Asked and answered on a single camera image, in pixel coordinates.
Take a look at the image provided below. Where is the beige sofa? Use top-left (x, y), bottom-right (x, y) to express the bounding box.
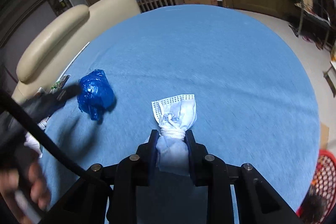
top-left (12, 0), bottom-right (142, 104)

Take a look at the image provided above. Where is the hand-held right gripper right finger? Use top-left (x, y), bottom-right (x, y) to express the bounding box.
top-left (184, 130), bottom-right (305, 224)

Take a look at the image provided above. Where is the white tissue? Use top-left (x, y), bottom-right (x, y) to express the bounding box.
top-left (24, 119), bottom-right (49, 159)

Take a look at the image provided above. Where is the black cable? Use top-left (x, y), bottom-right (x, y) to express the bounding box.
top-left (0, 90), bottom-right (112, 188)

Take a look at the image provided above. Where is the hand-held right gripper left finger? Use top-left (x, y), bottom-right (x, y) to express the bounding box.
top-left (46, 129), bottom-right (160, 224)

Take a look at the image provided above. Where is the light blue face mask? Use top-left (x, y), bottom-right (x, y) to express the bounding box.
top-left (151, 94), bottom-right (197, 177)

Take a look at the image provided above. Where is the person's left hand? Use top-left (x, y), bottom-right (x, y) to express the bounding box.
top-left (0, 160), bottom-right (52, 224)

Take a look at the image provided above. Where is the white stick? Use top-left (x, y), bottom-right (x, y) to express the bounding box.
top-left (62, 42), bottom-right (90, 75)

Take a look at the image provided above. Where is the dark packet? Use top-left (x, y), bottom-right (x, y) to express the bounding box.
top-left (58, 74), bottom-right (71, 89)

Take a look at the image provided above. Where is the red brown cardboard box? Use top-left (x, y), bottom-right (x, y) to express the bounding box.
top-left (320, 122), bottom-right (330, 148)

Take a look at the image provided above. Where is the blue plastic bag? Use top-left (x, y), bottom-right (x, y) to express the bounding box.
top-left (77, 69), bottom-right (116, 122)

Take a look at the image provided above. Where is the blue tablecloth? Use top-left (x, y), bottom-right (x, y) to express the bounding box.
top-left (39, 5), bottom-right (322, 224)

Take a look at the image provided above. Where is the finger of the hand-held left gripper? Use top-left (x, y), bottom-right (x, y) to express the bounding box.
top-left (56, 84), bottom-right (82, 102)

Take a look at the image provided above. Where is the red plastic basket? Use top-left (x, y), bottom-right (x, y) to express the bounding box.
top-left (296, 149), bottom-right (336, 224)

